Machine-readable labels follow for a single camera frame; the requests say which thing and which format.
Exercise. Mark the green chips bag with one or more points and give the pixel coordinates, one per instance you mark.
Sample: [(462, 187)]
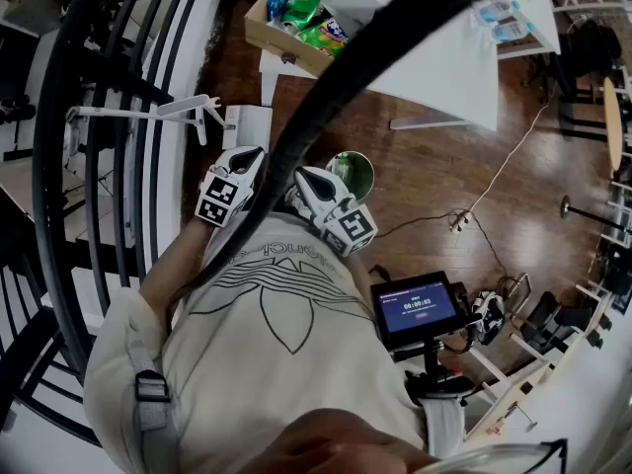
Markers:
[(321, 40)]

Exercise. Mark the white desk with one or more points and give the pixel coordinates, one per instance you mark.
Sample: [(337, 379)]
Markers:
[(568, 403)]

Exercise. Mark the black pole stand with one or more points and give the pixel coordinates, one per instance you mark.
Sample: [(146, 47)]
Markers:
[(565, 207)]

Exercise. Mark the white metal rack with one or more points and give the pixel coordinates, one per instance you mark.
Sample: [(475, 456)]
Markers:
[(617, 200)]

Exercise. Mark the black office chair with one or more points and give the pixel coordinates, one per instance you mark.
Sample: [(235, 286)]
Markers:
[(592, 42)]

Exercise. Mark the white table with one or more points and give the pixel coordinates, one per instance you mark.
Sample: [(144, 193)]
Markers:
[(434, 82)]

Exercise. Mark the person's face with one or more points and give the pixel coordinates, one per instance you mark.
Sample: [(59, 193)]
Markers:
[(336, 442)]

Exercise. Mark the beige printed t-shirt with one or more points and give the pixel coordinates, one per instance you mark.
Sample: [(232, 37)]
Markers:
[(276, 388)]

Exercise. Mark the metal chair frame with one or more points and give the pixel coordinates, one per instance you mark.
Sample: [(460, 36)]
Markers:
[(524, 289)]

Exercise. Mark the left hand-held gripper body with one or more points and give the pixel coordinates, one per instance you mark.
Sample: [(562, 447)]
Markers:
[(224, 200)]

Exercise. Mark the black monitor mount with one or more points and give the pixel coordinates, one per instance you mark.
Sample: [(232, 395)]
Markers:
[(433, 363)]

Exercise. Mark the clear water bottle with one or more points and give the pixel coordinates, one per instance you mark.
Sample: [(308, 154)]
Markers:
[(511, 31), (494, 10)]

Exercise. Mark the person's left forearm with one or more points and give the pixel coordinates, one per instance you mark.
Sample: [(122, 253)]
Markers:
[(168, 274)]

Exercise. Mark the cardboard box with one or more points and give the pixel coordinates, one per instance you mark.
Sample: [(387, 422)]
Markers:
[(276, 42)]

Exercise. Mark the white power strip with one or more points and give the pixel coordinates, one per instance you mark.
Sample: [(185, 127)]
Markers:
[(459, 221)]

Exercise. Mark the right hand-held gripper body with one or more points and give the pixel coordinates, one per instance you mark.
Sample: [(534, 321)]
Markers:
[(345, 225)]

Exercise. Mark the black-rimmed glasses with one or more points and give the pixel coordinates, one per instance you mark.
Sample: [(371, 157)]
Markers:
[(494, 457)]

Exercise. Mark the black monitor screen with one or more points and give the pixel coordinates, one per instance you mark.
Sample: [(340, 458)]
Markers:
[(419, 309)]

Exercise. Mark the white and black headset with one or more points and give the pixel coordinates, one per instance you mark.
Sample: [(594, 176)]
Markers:
[(489, 314)]

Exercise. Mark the round wooden table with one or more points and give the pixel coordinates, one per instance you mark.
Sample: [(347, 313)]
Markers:
[(612, 121)]

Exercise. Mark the green round bin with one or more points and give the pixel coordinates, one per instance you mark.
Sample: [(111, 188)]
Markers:
[(358, 173)]

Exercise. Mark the black metal railing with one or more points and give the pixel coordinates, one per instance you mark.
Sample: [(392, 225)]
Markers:
[(47, 131)]

